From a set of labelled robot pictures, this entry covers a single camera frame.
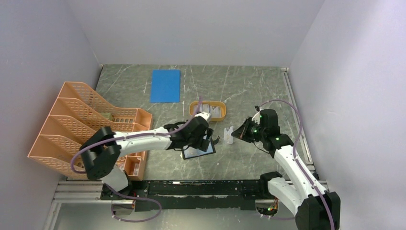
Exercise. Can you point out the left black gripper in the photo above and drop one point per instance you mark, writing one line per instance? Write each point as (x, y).
(202, 143)

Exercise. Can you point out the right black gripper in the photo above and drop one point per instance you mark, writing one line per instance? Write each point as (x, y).
(242, 132)

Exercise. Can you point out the black card holder wallet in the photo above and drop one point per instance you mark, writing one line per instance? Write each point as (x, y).
(189, 152)

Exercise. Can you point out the yellow oval tray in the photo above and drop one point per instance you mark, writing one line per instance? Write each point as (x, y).
(195, 106)

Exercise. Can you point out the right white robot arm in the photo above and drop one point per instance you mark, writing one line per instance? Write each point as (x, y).
(313, 206)

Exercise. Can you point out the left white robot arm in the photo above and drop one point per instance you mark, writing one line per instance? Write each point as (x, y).
(101, 151)

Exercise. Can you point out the silver VIP card stack left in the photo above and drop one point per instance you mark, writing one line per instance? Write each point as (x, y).
(205, 108)

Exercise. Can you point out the blue flat mat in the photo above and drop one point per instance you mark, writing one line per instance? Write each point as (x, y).
(165, 86)

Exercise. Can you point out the orange mesh file rack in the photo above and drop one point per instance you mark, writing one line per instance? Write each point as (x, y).
(76, 115)

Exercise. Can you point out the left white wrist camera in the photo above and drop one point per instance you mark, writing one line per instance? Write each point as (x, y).
(206, 116)

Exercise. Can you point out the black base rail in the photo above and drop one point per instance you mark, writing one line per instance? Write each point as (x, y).
(201, 194)

